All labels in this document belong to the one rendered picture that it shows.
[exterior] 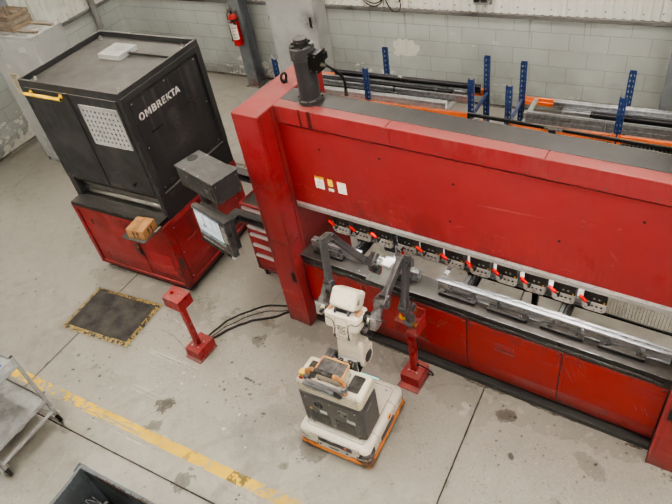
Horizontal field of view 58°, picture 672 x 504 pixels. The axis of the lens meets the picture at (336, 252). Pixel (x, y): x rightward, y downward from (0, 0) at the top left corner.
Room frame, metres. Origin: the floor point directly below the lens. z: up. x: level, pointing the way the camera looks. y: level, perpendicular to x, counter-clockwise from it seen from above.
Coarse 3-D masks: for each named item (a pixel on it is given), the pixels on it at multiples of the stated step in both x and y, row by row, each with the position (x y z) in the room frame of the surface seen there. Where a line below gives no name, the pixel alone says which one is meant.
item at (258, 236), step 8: (248, 200) 4.86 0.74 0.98; (248, 208) 4.75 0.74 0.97; (256, 208) 4.69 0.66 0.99; (248, 224) 4.82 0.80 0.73; (248, 232) 4.83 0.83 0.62; (256, 232) 4.77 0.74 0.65; (264, 232) 4.67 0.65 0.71; (256, 240) 4.79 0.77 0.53; (264, 240) 4.71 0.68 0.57; (256, 248) 4.81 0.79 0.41; (264, 248) 4.71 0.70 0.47; (256, 256) 4.83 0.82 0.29; (264, 256) 4.74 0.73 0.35; (272, 256) 4.68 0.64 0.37; (264, 264) 4.78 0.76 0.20; (272, 264) 4.71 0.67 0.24
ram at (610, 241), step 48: (288, 144) 4.10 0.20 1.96; (336, 144) 3.80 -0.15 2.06; (336, 192) 3.85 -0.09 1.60; (384, 192) 3.57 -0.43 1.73; (432, 192) 3.32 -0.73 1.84; (480, 192) 3.09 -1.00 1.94; (528, 192) 2.89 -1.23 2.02; (576, 192) 2.71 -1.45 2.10; (480, 240) 3.09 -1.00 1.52; (528, 240) 2.87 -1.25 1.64; (576, 240) 2.68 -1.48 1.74; (624, 240) 2.51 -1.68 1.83; (624, 288) 2.47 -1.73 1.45
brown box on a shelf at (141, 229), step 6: (138, 216) 4.79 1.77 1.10; (132, 222) 4.71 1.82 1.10; (138, 222) 4.69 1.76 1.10; (144, 222) 4.67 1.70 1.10; (150, 222) 4.66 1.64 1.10; (126, 228) 4.64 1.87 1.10; (132, 228) 4.61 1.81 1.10; (138, 228) 4.59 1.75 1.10; (144, 228) 4.58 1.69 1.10; (150, 228) 4.63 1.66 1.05; (156, 228) 4.69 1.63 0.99; (126, 234) 4.69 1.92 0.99; (132, 234) 4.60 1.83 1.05; (138, 234) 4.56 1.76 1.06; (144, 234) 4.55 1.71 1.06; (150, 234) 4.60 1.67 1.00; (132, 240) 4.58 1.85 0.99; (138, 240) 4.56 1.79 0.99; (144, 240) 4.54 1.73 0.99
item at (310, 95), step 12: (300, 36) 4.11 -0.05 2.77; (300, 48) 4.01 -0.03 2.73; (312, 48) 4.04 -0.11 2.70; (324, 48) 4.08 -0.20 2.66; (300, 60) 4.00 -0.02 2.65; (312, 60) 3.98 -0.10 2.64; (324, 60) 4.02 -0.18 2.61; (300, 72) 4.02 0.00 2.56; (312, 72) 3.99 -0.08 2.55; (336, 72) 3.98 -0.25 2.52; (300, 84) 4.03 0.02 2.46; (312, 84) 4.01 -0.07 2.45; (300, 96) 4.06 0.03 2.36; (312, 96) 4.01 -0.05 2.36
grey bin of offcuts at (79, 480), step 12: (84, 468) 2.45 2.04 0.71; (72, 480) 2.38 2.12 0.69; (84, 480) 2.44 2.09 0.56; (96, 480) 2.43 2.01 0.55; (108, 480) 2.32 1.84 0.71; (60, 492) 2.31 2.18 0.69; (72, 492) 2.35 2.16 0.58; (84, 492) 2.40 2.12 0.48; (96, 492) 2.45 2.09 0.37; (108, 492) 2.41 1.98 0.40; (120, 492) 2.28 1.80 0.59; (132, 492) 2.19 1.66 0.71
